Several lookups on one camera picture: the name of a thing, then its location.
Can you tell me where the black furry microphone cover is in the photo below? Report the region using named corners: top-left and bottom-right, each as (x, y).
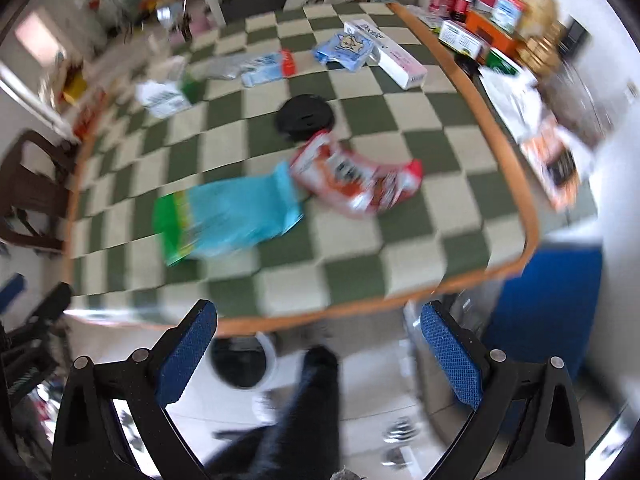
top-left (205, 345), bottom-right (351, 480)

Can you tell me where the long white pink box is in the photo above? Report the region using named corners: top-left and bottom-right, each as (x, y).
top-left (344, 19), bottom-right (429, 90)

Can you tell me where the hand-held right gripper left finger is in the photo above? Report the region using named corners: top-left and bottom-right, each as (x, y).
top-left (51, 299), bottom-right (219, 480)

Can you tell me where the white green carton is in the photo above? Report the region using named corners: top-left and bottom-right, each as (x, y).
top-left (136, 67), bottom-right (206, 118)

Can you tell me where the white green labelled box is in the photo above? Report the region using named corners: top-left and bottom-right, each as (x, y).
top-left (439, 20), bottom-right (488, 58)

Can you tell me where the orange printed packet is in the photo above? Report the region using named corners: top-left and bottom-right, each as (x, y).
top-left (520, 125), bottom-right (596, 211)

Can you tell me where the blue white packet red end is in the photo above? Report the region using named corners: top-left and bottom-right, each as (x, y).
top-left (240, 50), bottom-right (298, 88)

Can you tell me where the white table leg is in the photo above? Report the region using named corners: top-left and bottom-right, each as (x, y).
top-left (62, 0), bottom-right (541, 336)

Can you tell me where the blue denim cloth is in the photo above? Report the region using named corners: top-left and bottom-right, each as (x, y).
top-left (312, 31), bottom-right (381, 71)

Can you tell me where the black round lid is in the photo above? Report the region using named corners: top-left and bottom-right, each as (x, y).
top-left (275, 94), bottom-right (336, 137)

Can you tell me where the blue green snack bag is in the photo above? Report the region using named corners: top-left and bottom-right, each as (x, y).
top-left (152, 162), bottom-right (306, 267)

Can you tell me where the clear plastic wrapper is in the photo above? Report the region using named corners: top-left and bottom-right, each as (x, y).
top-left (200, 52), bottom-right (261, 81)

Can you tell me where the orange box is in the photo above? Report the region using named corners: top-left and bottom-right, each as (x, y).
top-left (465, 12), bottom-right (526, 53)

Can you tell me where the green white checkered tablecloth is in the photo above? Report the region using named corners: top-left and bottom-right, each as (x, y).
top-left (65, 2), bottom-right (538, 321)

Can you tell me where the blue white tin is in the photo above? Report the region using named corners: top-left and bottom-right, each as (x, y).
top-left (490, 0), bottom-right (528, 33)

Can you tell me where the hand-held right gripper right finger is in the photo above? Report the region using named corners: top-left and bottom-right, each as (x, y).
top-left (419, 300), bottom-right (587, 480)

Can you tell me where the white plastic bag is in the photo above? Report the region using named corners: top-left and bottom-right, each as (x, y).
top-left (480, 67), bottom-right (546, 143)

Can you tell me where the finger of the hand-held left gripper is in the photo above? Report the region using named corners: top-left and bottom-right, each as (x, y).
top-left (20, 281), bottom-right (73, 341)

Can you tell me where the metal dumbbell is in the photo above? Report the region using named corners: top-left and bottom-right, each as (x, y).
top-left (380, 417), bottom-right (426, 466)

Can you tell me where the red white snack bag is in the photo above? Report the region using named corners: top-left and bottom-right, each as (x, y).
top-left (289, 130), bottom-right (425, 218)

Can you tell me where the white trash bin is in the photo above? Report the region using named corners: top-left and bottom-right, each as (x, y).
top-left (210, 331), bottom-right (281, 391)

